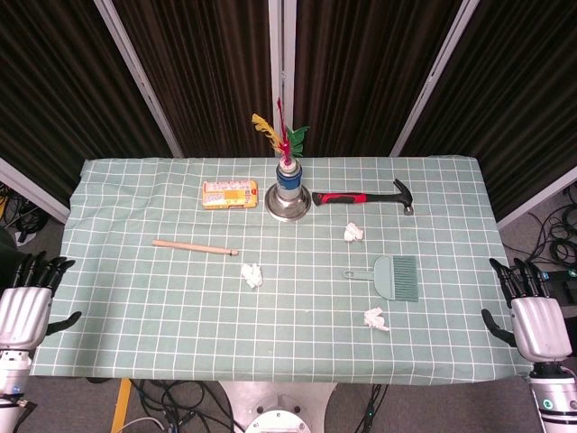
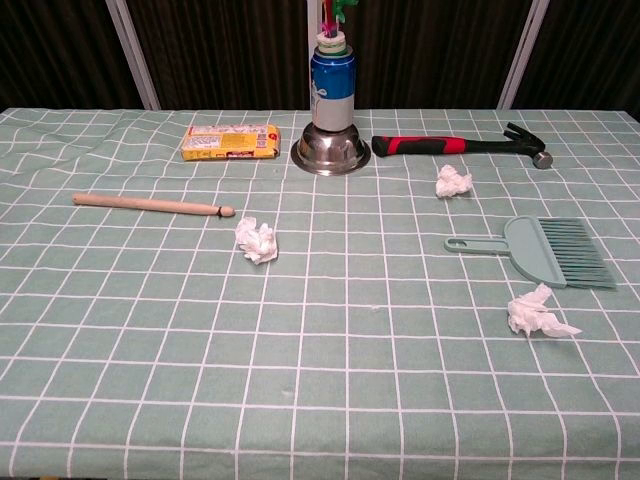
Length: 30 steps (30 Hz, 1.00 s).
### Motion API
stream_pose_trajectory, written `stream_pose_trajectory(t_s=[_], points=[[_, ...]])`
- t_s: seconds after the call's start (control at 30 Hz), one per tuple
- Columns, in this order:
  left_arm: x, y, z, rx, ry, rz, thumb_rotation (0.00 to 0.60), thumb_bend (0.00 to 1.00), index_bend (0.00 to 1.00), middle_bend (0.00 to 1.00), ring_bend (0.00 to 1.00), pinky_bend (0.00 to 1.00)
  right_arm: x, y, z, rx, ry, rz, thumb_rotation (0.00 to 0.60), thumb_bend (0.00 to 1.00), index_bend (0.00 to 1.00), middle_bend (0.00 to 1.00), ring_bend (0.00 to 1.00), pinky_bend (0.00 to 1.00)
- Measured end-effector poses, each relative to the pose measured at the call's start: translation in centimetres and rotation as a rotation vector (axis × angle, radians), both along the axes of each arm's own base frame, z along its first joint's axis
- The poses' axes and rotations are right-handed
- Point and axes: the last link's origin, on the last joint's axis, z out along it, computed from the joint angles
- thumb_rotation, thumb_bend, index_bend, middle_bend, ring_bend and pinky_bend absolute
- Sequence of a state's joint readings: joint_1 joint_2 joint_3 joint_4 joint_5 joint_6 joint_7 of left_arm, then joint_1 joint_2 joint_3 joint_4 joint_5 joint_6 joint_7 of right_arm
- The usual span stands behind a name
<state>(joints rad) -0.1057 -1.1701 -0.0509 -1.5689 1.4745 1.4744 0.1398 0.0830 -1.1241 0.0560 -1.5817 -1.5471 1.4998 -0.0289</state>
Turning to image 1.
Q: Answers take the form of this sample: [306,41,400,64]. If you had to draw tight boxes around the green hand brush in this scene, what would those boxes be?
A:
[341,254,420,303]

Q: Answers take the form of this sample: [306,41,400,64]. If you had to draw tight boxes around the blue silver drink can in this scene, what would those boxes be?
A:
[275,162,303,204]

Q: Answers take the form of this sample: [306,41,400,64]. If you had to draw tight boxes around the wooden stick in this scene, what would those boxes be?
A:
[151,239,239,258]

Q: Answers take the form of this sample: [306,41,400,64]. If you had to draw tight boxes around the black device box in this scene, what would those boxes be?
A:
[540,266,577,297]

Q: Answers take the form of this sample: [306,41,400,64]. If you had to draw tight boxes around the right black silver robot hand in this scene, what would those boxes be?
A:
[481,256,576,363]

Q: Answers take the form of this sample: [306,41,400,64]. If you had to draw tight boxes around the yellow floor tape strip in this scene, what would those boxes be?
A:
[109,378,133,433]

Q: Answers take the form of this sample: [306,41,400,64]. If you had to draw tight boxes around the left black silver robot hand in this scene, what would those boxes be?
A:
[0,251,83,352]

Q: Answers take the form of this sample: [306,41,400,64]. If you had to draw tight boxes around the upturned steel bowl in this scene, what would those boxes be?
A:
[264,182,313,223]

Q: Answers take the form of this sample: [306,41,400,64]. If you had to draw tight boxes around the grey slanted frame post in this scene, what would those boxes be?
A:
[389,0,481,158]
[93,0,185,159]

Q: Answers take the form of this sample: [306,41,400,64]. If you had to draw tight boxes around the dark pleated curtain panel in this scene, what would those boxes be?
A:
[0,0,173,205]
[111,0,277,159]
[293,0,465,159]
[399,0,577,218]

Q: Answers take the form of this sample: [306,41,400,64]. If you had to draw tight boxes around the grey low frame rail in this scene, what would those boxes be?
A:
[0,156,72,224]
[494,165,577,230]

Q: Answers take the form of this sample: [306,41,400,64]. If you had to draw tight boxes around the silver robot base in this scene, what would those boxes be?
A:
[218,382,337,433]

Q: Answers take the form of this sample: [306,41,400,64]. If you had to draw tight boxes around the grey upright frame post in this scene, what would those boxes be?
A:
[268,0,297,158]

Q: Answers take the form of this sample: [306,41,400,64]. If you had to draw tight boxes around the green checked tablecloth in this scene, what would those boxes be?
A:
[29,155,534,387]

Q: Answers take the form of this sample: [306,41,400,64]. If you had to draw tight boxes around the black floor cable bundle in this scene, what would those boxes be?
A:
[128,379,238,433]
[0,182,50,247]
[513,179,577,274]

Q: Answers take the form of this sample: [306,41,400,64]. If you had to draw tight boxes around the yellow snack box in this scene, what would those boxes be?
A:
[201,180,261,211]

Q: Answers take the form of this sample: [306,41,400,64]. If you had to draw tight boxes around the white floor cable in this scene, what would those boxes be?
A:
[120,417,169,433]

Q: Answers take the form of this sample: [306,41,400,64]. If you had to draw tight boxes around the red black claw hammer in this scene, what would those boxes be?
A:
[311,178,415,217]

